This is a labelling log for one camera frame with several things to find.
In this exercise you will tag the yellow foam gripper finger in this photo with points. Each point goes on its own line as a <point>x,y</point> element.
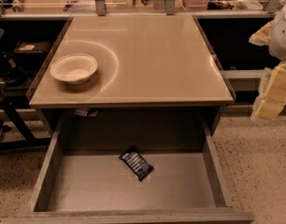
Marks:
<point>272,94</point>

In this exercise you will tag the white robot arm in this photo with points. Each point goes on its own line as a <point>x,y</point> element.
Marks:
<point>273,34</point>

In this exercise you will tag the grey counter cabinet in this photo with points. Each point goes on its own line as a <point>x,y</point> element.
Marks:
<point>143,60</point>

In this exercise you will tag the white tag under counter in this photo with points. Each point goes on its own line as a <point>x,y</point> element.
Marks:
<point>86,112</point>

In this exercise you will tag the grey open top drawer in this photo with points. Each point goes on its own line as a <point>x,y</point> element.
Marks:
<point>83,181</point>

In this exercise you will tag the white paper bowl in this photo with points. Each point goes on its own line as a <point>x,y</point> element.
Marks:
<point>74,68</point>

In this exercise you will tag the black box on shelf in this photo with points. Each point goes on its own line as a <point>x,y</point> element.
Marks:
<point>32,50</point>

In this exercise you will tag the black chair base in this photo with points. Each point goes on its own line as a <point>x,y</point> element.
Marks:
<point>29,140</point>

